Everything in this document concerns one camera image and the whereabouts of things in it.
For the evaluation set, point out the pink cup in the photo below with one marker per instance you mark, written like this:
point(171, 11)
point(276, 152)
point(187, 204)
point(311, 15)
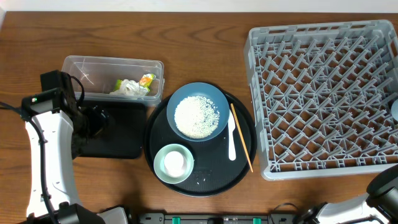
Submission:
point(175, 164)

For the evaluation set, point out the white paper napkin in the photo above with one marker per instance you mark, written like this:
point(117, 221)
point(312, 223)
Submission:
point(129, 88)

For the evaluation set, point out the blue plate with rice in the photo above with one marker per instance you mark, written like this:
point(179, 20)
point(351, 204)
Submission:
point(198, 111)

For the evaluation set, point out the green bowl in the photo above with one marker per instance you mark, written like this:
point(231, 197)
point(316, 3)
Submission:
point(159, 168)

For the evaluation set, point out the black rectangular tray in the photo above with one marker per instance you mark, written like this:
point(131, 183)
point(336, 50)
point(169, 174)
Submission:
point(123, 138)

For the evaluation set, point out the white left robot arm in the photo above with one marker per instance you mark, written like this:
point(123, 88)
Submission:
point(59, 127)

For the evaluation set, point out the round black serving tray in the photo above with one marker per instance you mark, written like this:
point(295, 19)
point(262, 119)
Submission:
point(213, 173)

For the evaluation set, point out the yellow green snack wrapper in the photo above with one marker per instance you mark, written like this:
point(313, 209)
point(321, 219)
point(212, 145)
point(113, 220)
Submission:
point(147, 79)

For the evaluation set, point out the black aluminium rail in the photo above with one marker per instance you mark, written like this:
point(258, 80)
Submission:
point(160, 218)

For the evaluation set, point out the light blue cup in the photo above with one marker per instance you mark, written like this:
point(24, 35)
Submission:
point(394, 110)

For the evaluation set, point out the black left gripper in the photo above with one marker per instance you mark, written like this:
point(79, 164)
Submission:
point(95, 118)

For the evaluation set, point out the clear plastic waste bin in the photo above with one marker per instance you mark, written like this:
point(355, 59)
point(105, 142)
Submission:
point(99, 77)

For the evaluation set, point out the grey plastic dishwasher rack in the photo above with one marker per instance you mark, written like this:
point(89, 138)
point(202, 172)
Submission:
point(322, 97)

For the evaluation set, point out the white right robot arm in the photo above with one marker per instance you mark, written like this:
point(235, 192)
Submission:
point(377, 205)

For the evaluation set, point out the white plastic spoon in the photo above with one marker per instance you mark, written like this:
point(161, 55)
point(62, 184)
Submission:
point(231, 128)

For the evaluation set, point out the wooden chopstick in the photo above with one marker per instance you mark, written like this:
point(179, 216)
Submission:
point(241, 137)

